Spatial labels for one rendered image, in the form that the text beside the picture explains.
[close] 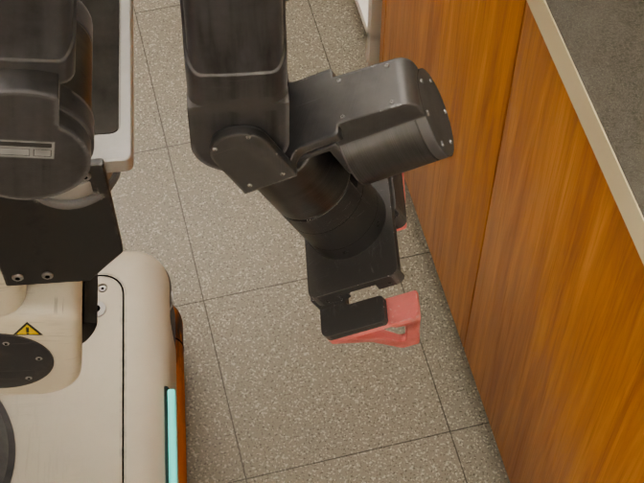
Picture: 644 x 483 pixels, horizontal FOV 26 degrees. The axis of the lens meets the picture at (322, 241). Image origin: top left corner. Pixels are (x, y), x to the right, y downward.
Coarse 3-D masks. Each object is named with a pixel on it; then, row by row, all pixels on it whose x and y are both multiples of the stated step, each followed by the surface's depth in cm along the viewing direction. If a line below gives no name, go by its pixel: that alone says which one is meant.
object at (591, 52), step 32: (544, 0) 124; (576, 0) 124; (608, 0) 124; (640, 0) 124; (544, 32) 125; (576, 32) 122; (608, 32) 122; (640, 32) 122; (576, 64) 120; (608, 64) 120; (640, 64) 120; (576, 96) 121; (608, 96) 118; (640, 96) 118; (608, 128) 116; (640, 128) 116; (608, 160) 116; (640, 160) 114; (640, 192) 112; (640, 224) 112; (640, 256) 113
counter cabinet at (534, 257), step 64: (384, 0) 203; (448, 0) 168; (512, 0) 143; (448, 64) 174; (512, 64) 148; (512, 128) 153; (576, 128) 132; (448, 192) 188; (512, 192) 158; (576, 192) 136; (448, 256) 196; (512, 256) 163; (576, 256) 140; (512, 320) 170; (576, 320) 144; (640, 320) 125; (512, 384) 176; (576, 384) 149; (640, 384) 129; (512, 448) 183; (576, 448) 154; (640, 448) 133
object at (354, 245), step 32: (352, 192) 89; (384, 192) 94; (320, 224) 89; (352, 224) 90; (384, 224) 93; (320, 256) 94; (352, 256) 93; (384, 256) 92; (320, 288) 93; (352, 288) 92
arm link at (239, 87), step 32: (192, 0) 72; (224, 0) 72; (256, 0) 72; (192, 32) 74; (224, 32) 73; (256, 32) 74; (192, 64) 75; (224, 64) 75; (256, 64) 75; (192, 96) 77; (224, 96) 77; (256, 96) 77; (192, 128) 79; (288, 128) 80
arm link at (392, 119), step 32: (384, 64) 83; (288, 96) 85; (320, 96) 84; (352, 96) 83; (384, 96) 82; (416, 96) 82; (224, 128) 79; (256, 128) 79; (320, 128) 83; (352, 128) 83; (384, 128) 83; (416, 128) 83; (448, 128) 87; (224, 160) 81; (256, 160) 81; (288, 160) 82; (352, 160) 84; (384, 160) 84; (416, 160) 84
